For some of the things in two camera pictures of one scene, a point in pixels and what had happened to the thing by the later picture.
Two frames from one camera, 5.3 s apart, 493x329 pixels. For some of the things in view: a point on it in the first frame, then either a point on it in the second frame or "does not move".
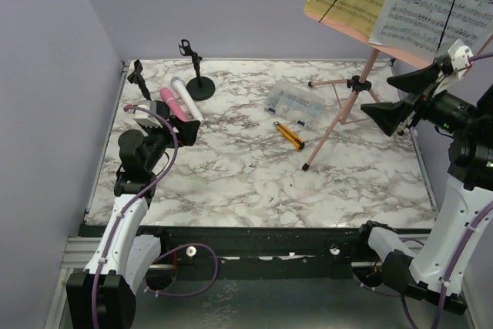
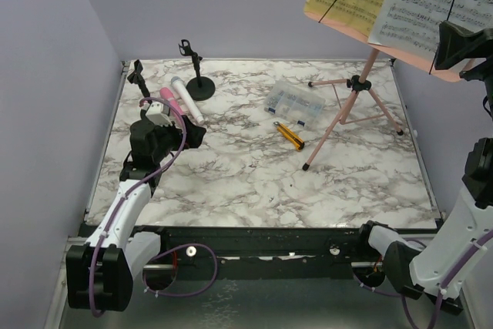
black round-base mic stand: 201,88 does not move
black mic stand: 135,78 does not move
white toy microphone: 189,101 does not move
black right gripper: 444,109 → 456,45
